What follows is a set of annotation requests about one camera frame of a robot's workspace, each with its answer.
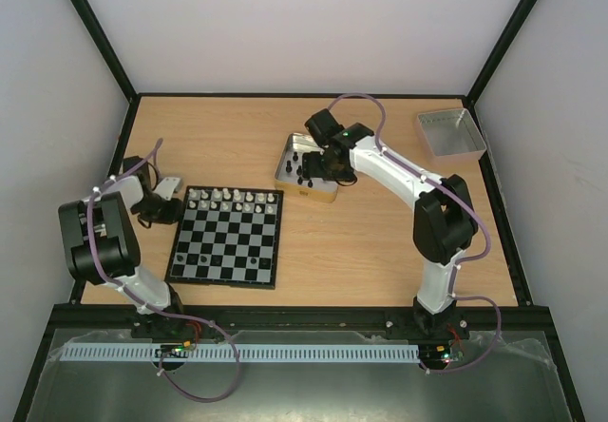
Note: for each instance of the light blue slotted cable duct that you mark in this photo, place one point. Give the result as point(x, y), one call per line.
point(247, 353)

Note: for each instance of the empty silver tin lid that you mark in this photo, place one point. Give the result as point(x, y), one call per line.
point(450, 136)

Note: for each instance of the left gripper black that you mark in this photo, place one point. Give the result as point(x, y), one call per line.
point(173, 217)

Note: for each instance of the gold tin with chess pieces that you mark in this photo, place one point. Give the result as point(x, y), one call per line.
point(294, 177)

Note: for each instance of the black aluminium frame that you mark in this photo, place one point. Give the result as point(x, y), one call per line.
point(525, 316)

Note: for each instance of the folding chess board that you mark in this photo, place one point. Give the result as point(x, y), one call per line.
point(229, 226)

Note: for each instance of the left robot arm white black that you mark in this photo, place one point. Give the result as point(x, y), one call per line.
point(102, 249)

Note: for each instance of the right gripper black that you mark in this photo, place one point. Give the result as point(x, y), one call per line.
point(310, 165)

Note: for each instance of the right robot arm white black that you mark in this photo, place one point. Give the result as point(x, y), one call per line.
point(443, 223)

